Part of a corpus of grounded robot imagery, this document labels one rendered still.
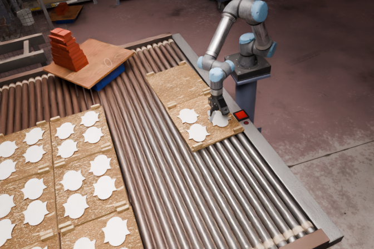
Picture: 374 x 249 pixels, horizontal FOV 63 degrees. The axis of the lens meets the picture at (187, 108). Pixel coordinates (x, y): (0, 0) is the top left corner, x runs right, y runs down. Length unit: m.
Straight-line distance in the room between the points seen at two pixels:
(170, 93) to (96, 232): 1.03
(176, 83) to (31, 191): 1.14
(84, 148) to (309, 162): 1.95
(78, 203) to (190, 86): 1.07
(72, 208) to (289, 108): 2.46
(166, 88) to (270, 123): 1.40
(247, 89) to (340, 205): 1.17
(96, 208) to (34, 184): 0.40
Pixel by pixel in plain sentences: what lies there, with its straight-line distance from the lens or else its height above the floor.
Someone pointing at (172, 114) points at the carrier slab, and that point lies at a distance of 2.00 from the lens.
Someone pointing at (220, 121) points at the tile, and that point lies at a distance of 1.90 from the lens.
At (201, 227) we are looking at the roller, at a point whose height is 0.92.
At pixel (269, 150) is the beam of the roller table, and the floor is 0.92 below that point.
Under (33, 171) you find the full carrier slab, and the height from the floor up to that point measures 0.94.
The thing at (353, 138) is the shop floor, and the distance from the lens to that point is 3.31.
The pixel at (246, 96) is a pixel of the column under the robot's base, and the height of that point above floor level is 0.66.
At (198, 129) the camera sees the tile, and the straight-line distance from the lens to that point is 1.86.
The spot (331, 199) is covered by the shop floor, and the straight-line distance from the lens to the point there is 2.82.
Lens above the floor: 2.30
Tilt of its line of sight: 43 degrees down
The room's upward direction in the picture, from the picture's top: 7 degrees counter-clockwise
